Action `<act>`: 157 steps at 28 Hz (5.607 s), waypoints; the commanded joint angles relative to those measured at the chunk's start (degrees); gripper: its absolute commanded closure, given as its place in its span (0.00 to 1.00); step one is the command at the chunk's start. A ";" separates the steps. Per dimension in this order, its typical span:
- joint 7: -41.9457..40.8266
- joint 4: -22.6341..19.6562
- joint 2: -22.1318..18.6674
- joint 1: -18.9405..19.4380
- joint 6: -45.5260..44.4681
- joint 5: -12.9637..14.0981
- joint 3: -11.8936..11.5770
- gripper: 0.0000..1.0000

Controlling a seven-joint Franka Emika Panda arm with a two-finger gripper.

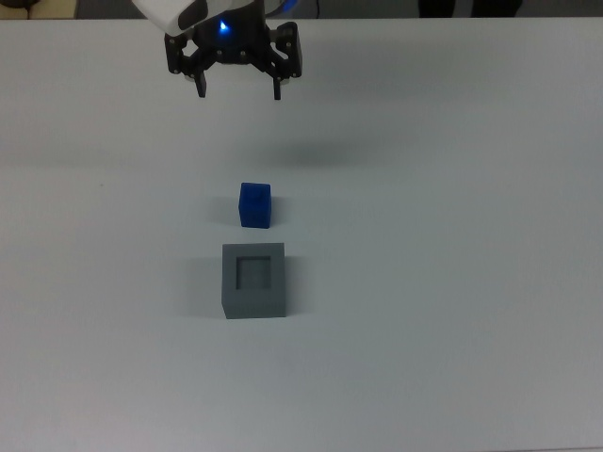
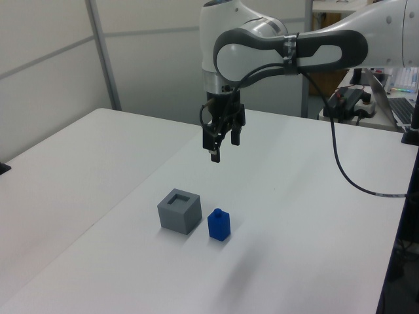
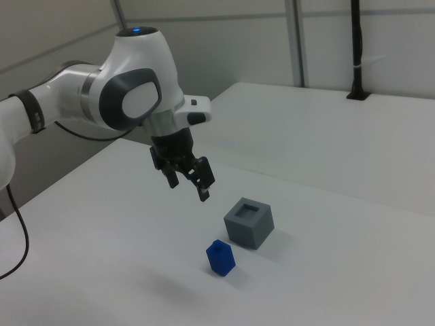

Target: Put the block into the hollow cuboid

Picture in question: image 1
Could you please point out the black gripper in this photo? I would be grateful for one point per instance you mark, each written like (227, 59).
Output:
(232, 47)

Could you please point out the blue block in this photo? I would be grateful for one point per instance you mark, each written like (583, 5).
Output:
(255, 205)

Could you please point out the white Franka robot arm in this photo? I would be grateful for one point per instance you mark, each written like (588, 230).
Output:
(162, 13)

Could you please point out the grey hollow cuboid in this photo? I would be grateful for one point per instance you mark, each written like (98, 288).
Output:
(254, 301)

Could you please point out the dark background object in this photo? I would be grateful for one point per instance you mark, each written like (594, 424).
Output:
(468, 7)

